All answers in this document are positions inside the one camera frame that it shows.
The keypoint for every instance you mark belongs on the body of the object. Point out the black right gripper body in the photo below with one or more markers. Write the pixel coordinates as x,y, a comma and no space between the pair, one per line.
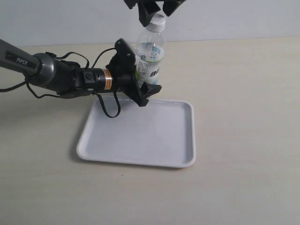
132,3

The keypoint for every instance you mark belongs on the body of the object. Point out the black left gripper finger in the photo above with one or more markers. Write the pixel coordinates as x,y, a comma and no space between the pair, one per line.
147,90

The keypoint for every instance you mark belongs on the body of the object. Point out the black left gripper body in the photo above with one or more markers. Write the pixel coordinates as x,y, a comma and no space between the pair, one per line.
117,76

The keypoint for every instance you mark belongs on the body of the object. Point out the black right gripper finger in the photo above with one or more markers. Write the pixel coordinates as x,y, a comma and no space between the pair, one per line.
146,12
170,6

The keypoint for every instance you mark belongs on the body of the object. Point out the white bottle cap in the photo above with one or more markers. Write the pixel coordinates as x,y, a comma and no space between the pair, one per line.
158,20

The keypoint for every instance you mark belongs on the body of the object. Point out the clear plastic lime drink bottle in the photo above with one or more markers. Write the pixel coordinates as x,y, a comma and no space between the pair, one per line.
149,54

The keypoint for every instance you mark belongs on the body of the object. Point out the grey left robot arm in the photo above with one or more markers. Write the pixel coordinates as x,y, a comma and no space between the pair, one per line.
69,80

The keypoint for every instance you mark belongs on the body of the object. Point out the white rectangular plastic tray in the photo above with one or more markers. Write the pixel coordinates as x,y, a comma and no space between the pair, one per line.
160,134

